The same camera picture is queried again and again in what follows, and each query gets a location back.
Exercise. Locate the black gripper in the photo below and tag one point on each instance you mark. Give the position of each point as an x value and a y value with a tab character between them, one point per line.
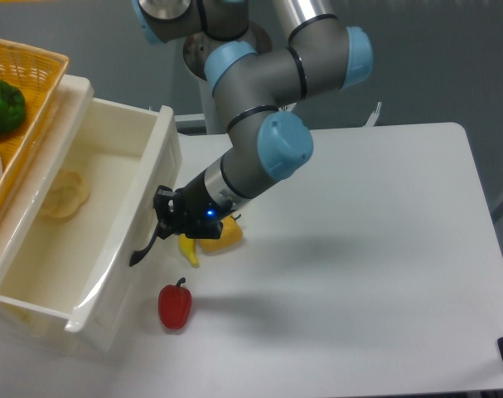
199	216

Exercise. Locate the white top drawer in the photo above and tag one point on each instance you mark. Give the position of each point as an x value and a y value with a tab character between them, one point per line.
77	215

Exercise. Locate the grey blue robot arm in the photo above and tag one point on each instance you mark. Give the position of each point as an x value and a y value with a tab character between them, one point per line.
251	91

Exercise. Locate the white drawer cabinet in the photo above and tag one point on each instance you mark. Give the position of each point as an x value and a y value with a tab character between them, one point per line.
40	215

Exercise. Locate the yellow banana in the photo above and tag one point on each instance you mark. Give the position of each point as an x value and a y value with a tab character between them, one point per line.
187	247

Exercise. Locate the yellow bell pepper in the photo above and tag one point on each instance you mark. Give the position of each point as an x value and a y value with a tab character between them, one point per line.
231	234

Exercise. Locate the red bell pepper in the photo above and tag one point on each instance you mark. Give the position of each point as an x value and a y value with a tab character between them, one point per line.
174	305

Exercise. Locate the round bread bun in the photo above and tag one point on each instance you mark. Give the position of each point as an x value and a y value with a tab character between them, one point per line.
67	194

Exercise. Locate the yellow woven basket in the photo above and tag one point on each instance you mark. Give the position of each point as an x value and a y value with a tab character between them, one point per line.
29	77

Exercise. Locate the green bell pepper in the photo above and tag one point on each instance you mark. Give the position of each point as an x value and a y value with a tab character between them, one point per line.
12	108

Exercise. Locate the black top drawer handle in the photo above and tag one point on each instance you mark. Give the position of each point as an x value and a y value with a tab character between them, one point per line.
138	255

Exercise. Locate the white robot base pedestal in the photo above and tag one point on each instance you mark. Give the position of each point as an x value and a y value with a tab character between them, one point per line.
196	49

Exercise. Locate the white metal bracket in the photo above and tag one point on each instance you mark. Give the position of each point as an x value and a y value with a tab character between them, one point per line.
374	116

